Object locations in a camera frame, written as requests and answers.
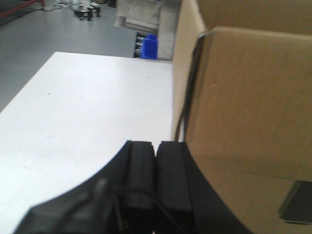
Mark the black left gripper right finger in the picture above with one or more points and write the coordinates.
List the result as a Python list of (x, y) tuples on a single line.
[(189, 196)]

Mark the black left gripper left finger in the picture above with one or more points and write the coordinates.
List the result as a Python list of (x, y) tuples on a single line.
[(89, 207)]

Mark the brown cardboard box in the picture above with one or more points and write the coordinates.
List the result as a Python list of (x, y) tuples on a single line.
[(243, 105)]

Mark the small blue bin far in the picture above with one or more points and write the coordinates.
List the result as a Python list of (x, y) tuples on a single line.
[(149, 47)]

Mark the grey concrete pillar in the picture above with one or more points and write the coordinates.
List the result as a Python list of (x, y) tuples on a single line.
[(159, 17)]

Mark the black equipment on floor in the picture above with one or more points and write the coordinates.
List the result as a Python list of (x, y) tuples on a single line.
[(87, 11)]

